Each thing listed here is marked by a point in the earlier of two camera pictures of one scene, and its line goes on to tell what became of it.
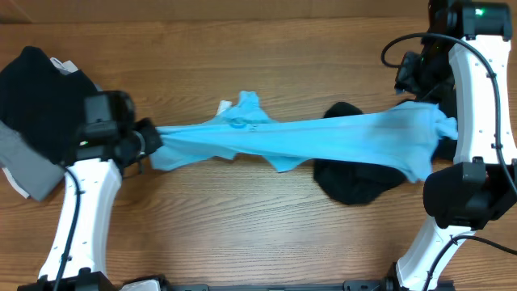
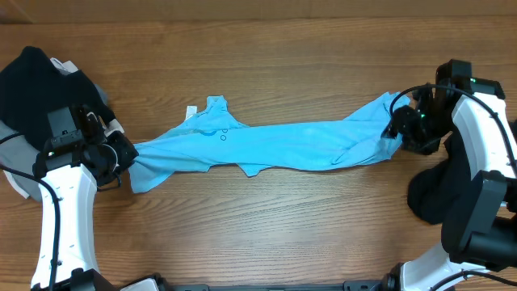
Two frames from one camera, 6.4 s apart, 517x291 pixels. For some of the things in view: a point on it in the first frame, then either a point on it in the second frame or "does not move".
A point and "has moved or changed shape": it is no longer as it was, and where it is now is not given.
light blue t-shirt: x=400 y=139 has moved or changed shape
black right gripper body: x=429 y=76 to x=425 y=128
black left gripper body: x=146 y=138 to x=118 y=154
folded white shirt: x=66 y=66 does not move
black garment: x=355 y=182 has moved or changed shape
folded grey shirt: x=38 y=174 does not move
